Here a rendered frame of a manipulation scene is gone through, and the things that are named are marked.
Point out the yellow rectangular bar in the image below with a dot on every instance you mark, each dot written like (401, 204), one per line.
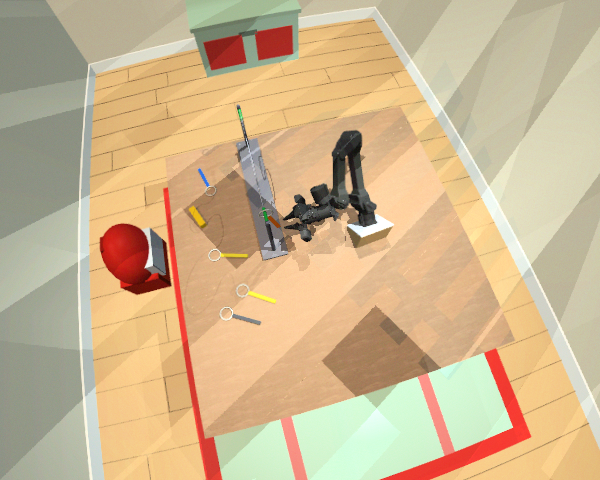
(197, 216)

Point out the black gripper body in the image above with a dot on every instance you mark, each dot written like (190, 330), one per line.
(305, 233)

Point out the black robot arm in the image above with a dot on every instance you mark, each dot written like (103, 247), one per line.
(350, 144)

